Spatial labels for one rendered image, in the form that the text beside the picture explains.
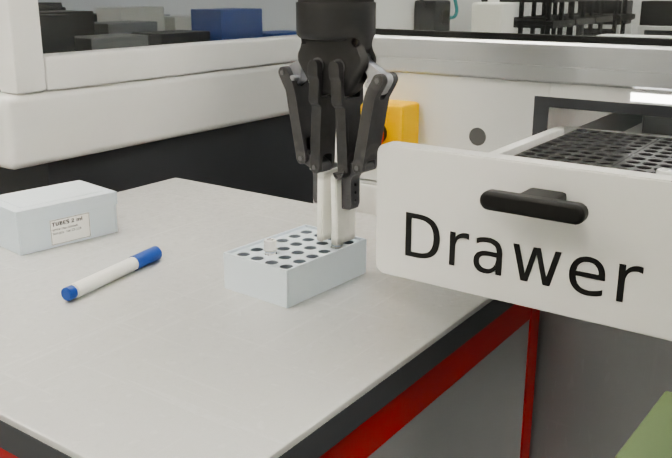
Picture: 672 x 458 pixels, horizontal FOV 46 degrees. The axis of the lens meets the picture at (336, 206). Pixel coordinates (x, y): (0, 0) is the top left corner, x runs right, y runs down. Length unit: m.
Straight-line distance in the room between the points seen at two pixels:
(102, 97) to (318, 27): 0.60
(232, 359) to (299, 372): 0.06
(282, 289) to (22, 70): 0.59
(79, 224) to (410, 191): 0.47
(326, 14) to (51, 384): 0.38
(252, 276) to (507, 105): 0.37
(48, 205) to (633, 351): 0.68
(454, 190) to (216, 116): 0.88
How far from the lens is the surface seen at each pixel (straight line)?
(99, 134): 1.28
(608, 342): 0.98
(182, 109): 1.39
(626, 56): 0.90
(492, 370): 0.87
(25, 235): 0.95
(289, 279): 0.74
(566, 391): 1.03
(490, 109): 0.97
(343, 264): 0.80
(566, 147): 0.80
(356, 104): 0.77
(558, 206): 0.54
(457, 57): 0.98
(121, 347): 0.69
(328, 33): 0.73
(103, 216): 0.99
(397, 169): 0.64
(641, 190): 0.56
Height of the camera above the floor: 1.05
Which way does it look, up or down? 15 degrees down
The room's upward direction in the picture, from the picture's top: straight up
